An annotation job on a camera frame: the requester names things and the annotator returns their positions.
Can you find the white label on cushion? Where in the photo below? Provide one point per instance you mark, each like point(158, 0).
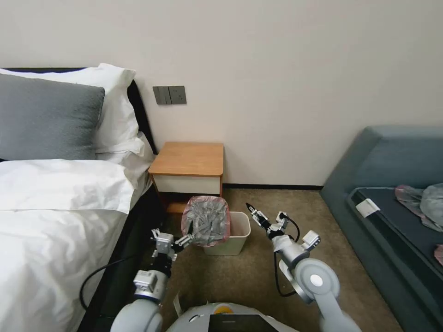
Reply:
point(368, 208)

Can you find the black skirting board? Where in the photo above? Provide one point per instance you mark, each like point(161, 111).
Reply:
point(273, 186)

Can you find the grey wall socket plate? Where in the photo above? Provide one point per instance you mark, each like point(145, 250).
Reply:
point(178, 94)

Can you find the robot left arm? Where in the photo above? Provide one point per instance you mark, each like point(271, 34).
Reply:
point(138, 307)

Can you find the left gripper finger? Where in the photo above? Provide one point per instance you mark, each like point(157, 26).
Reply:
point(185, 240)
point(154, 235)

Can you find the black bed frame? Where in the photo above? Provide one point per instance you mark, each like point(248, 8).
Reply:
point(138, 214)

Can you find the small pink cloth piece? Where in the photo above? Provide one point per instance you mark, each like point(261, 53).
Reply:
point(439, 254)

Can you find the white robot front shell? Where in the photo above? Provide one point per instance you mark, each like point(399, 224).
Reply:
point(225, 318)

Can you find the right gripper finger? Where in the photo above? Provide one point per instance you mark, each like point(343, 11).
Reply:
point(260, 215)
point(256, 218)

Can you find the pink translucent garbage bag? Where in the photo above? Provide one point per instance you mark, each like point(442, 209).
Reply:
point(209, 221)

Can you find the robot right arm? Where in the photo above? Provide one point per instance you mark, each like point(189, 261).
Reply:
point(318, 287)

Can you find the grey pillow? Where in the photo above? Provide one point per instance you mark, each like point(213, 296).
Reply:
point(45, 117)

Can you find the grey wall switch plate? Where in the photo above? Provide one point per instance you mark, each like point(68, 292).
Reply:
point(161, 95)

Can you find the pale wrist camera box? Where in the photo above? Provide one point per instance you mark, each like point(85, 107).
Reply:
point(164, 243)
point(282, 222)

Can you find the white duvet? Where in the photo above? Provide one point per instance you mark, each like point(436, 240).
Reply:
point(52, 242)

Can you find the white nightstand drawer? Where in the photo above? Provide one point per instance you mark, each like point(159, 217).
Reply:
point(188, 184)

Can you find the white plastic trash can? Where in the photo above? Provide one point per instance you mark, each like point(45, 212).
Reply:
point(238, 231)

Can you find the pink grey crumpled cloth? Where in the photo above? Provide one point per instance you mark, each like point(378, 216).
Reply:
point(408, 199)

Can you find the blue-grey sofa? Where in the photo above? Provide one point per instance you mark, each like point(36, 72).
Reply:
point(380, 159)

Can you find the wooden nightstand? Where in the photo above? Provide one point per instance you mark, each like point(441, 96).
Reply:
point(188, 159)

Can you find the large white pillow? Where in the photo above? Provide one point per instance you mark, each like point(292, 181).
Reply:
point(116, 114)

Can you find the dark sofa seat cushion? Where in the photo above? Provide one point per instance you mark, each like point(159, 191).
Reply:
point(391, 224)

